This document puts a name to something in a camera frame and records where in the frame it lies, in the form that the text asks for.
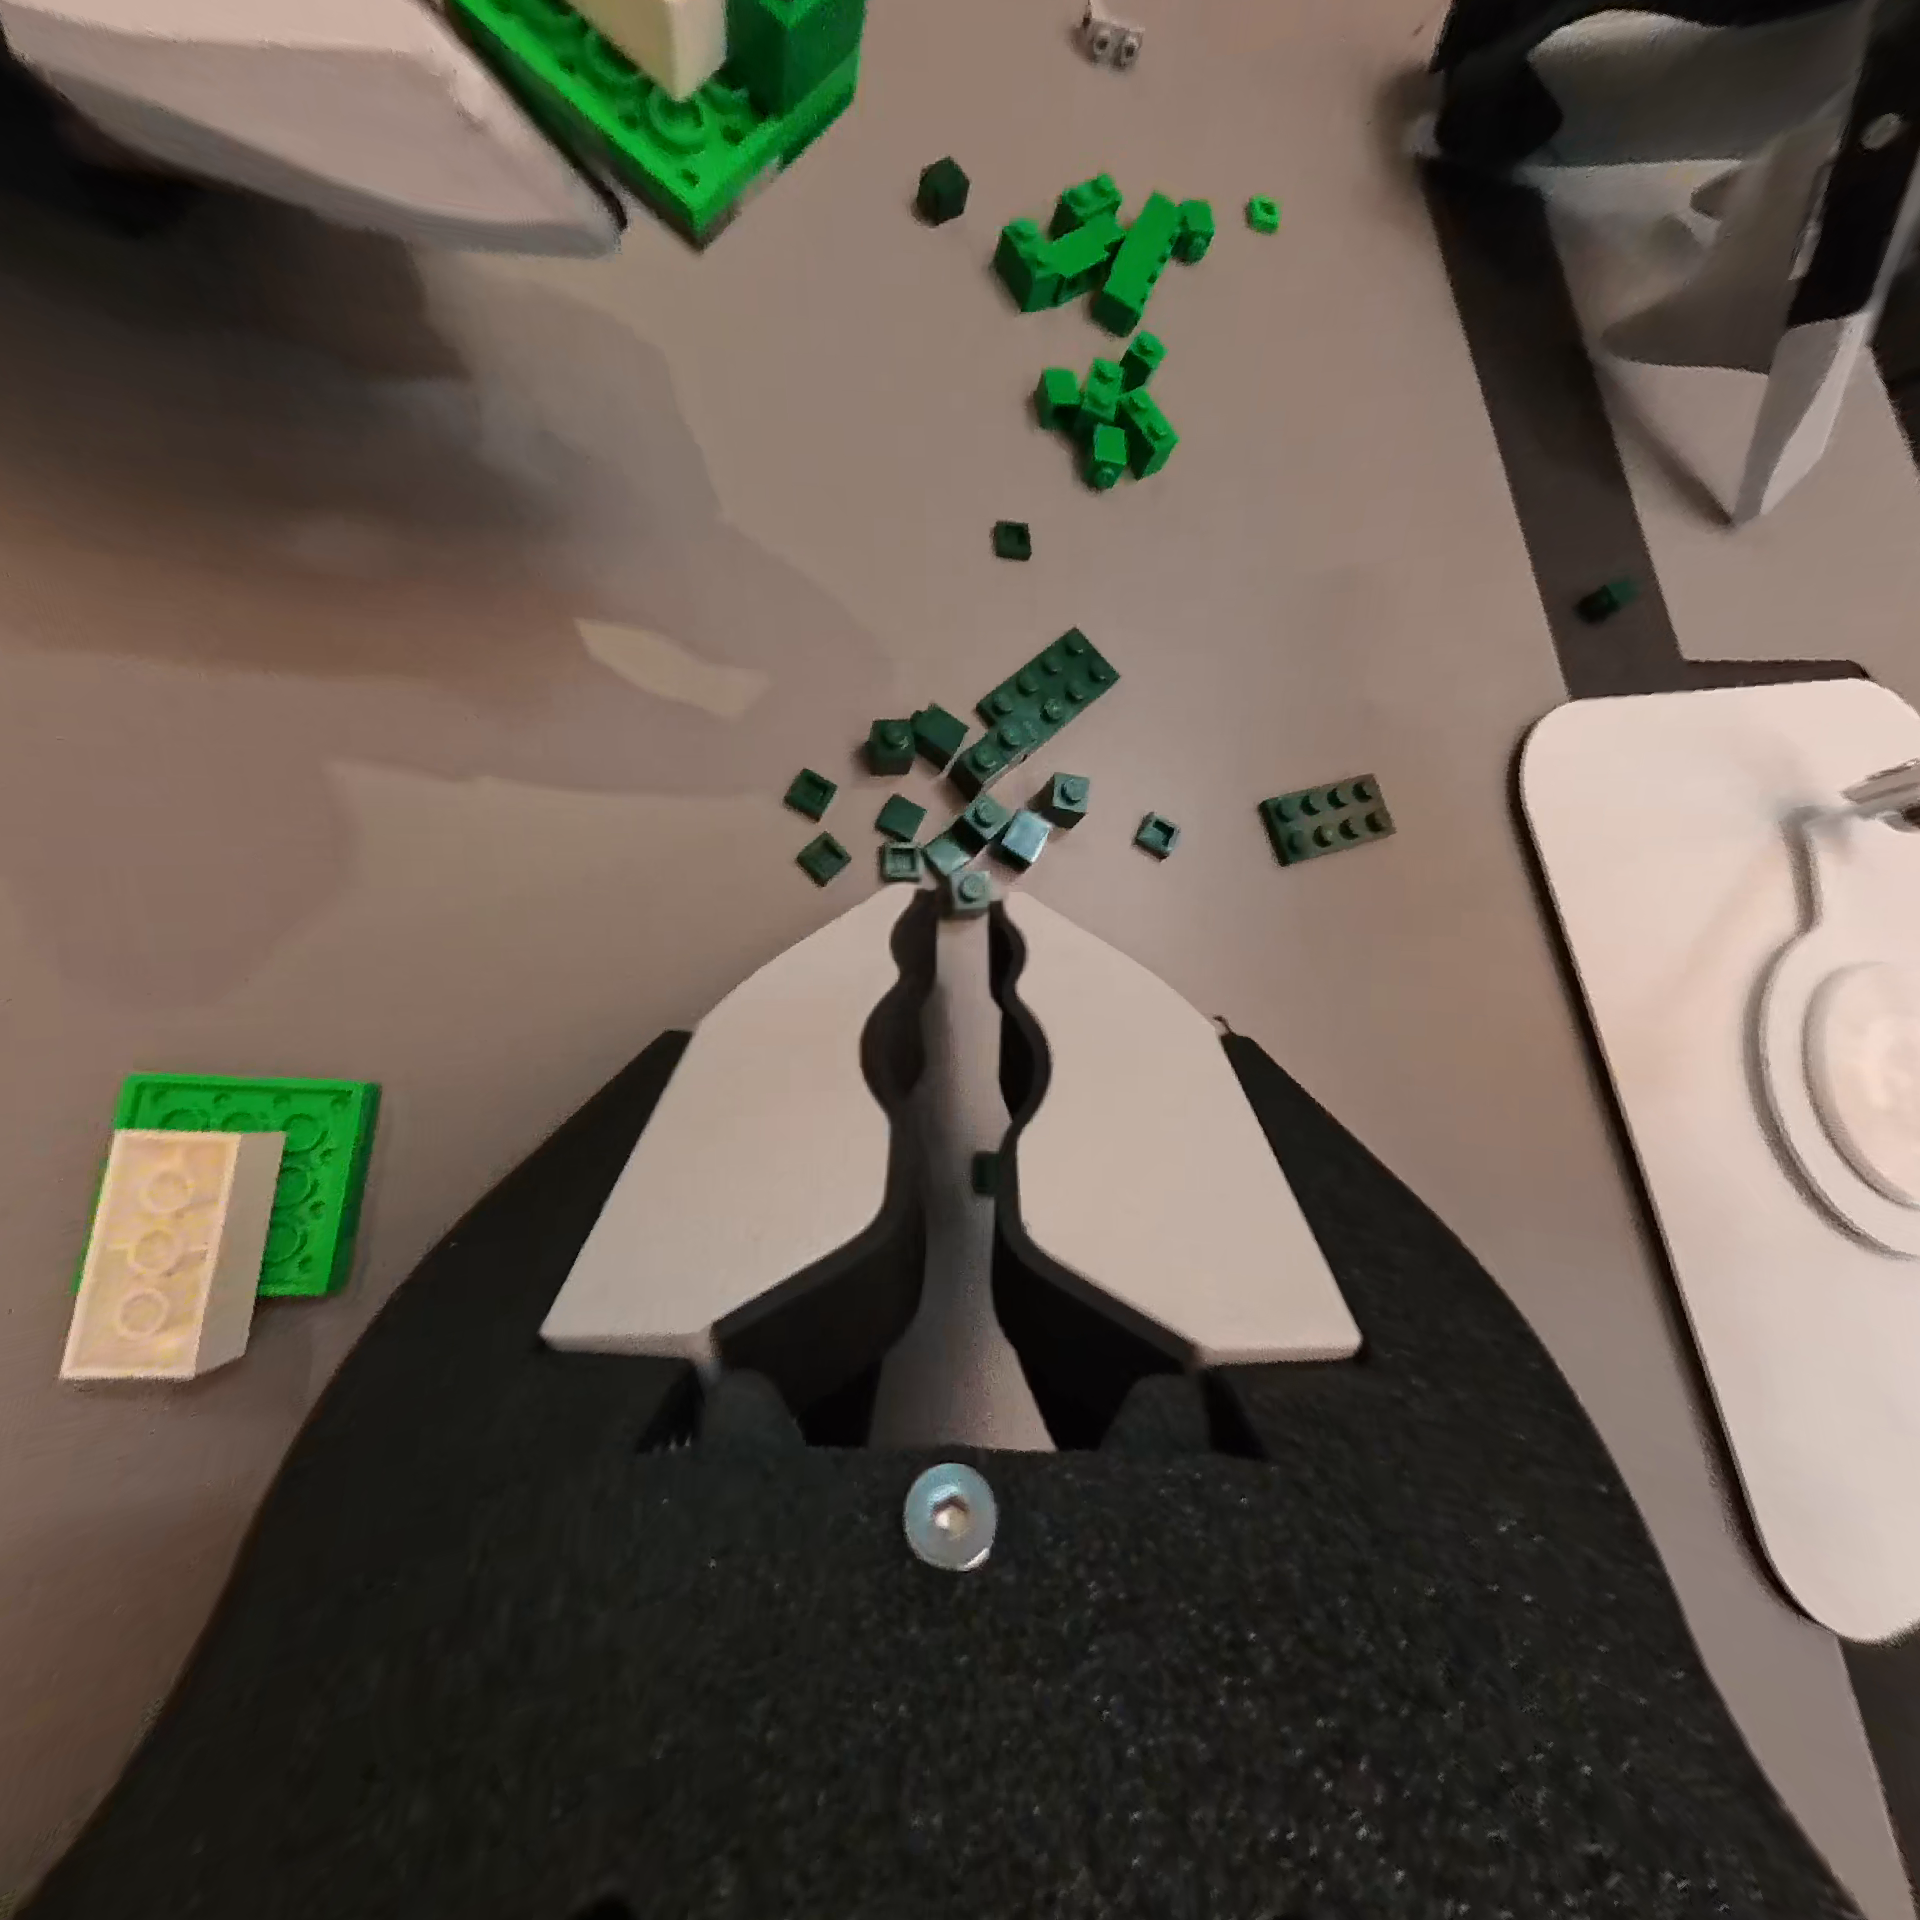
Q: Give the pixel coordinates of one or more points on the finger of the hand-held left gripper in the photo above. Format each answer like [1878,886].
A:
[271,90]

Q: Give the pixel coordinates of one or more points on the dark green flat lego plate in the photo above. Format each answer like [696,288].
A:
[1328,819]

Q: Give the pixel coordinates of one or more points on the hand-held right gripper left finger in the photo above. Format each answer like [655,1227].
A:
[751,1170]

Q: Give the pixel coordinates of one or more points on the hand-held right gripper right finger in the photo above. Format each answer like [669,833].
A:
[1170,1185]

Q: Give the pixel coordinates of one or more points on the small grey lego bracket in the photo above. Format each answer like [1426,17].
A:
[1110,42]

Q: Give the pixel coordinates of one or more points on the bright green lego piece pile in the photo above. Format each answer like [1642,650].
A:
[1126,271]

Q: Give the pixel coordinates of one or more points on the white book stand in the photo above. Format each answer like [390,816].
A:
[1650,975]

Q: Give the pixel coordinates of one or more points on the dark green lego piece pile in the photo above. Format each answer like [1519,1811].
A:
[1037,697]

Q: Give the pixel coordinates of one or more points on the black and white spare device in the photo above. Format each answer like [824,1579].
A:
[1723,271]

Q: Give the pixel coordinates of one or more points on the green lego plate cream brick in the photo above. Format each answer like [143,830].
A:
[675,149]
[166,1243]

